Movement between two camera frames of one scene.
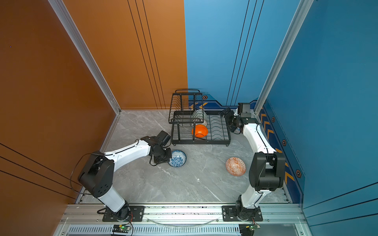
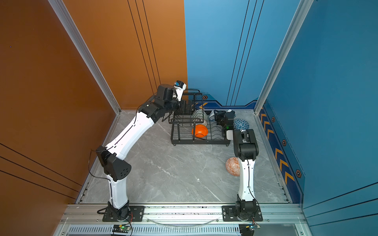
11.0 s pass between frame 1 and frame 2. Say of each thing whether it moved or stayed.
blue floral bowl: moved
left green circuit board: stayed
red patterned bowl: stayed
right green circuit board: stayed
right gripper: moved
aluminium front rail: stayed
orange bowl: stayed
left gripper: moved
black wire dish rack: stayed
